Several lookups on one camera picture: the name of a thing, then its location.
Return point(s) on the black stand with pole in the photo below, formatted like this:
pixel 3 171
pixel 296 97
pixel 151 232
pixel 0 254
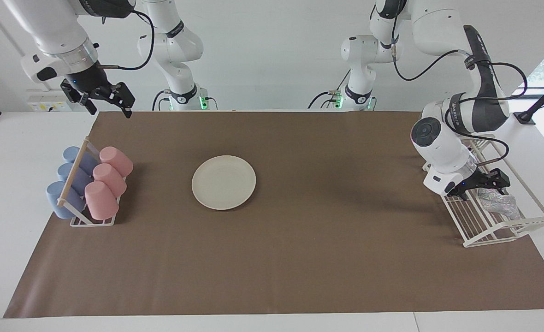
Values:
pixel 525 116

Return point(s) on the pink plastic cup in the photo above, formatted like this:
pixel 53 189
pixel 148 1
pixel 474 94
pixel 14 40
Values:
pixel 109 179
pixel 101 200
pixel 116 160

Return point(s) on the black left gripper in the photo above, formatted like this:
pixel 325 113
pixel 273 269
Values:
pixel 477 182

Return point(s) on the white cup holder rack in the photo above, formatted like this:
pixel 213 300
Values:
pixel 73 173

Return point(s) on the white wall power outlet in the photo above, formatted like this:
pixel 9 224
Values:
pixel 50 100

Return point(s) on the brown table mat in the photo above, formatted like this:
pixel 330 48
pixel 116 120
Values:
pixel 299 258

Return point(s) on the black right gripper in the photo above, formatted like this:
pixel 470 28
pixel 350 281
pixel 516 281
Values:
pixel 90 83

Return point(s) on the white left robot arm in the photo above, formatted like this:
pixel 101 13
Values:
pixel 438 143

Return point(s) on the blue plastic cup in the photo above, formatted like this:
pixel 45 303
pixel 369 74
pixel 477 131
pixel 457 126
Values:
pixel 55 196
pixel 80 179
pixel 86 161

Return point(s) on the clear plastic bag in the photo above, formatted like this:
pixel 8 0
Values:
pixel 502 205

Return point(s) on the cream round plate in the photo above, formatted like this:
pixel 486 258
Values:
pixel 223 182

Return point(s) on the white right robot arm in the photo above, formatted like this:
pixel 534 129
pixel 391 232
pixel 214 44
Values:
pixel 55 27

